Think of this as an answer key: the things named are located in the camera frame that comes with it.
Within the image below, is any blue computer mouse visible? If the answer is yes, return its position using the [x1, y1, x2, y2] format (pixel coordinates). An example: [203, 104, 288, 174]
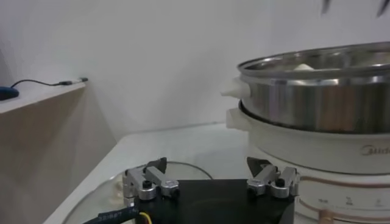
[0, 86, 20, 101]

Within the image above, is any white electric cooker base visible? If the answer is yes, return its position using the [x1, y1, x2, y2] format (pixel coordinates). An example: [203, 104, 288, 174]
[225, 100, 390, 224]

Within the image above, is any black cable with adapter plug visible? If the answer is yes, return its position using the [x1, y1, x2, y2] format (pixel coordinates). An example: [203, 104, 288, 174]
[10, 77, 89, 89]

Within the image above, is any white side table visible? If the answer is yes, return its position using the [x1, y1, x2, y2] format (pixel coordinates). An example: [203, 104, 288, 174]
[0, 79, 89, 115]

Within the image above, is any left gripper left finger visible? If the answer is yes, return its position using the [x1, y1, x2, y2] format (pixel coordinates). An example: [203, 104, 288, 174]
[122, 157, 180, 208]

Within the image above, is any glass pot lid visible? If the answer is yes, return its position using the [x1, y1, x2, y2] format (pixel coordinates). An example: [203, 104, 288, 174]
[62, 161, 214, 224]

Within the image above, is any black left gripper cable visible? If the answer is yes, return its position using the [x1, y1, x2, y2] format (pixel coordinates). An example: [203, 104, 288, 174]
[82, 206, 153, 224]

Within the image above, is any stainless steel steamer basket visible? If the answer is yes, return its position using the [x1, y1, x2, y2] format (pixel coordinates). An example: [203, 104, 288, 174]
[219, 41, 390, 135]

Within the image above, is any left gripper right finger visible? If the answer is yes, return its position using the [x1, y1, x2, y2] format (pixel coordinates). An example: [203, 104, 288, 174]
[246, 157, 301, 198]

